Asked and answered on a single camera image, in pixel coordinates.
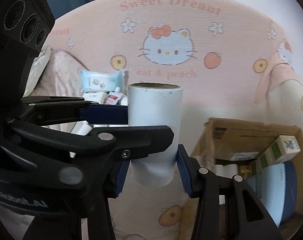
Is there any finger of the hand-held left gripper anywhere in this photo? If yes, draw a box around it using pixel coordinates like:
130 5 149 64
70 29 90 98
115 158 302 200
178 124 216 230
1 121 175 190
20 96 129 126

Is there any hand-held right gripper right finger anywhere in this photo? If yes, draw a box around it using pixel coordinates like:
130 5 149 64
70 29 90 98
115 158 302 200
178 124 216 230
176 144 278 240

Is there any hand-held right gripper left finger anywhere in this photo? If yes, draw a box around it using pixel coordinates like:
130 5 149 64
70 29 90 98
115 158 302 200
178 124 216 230
23 160 130 240

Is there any white paper roll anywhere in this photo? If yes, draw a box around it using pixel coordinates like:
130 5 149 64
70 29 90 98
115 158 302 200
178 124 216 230
127 82 183 187
215 163 237 178

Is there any brown cardboard box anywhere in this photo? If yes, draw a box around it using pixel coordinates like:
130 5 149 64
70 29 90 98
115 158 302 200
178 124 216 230
191 117 303 232

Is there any red white small tube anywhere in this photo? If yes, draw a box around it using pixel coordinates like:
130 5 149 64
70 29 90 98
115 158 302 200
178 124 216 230
104 87 122 106

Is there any small white box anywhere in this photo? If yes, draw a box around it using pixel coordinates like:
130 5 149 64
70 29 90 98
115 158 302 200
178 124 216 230
83 92 109 105

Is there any light blue wet wipes pack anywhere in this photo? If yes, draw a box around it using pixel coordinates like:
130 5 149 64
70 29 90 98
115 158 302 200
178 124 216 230
80 69 126 93

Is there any pink floral pillow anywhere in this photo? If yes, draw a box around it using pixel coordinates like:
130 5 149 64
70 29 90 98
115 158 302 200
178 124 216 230
24 48 85 98

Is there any pink printed blanket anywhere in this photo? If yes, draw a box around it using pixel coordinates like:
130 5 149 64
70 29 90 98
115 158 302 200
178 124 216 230
24 0 303 240

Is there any green white carton pack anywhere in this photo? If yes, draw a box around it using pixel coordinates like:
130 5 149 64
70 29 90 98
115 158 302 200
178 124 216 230
248 134 302 178

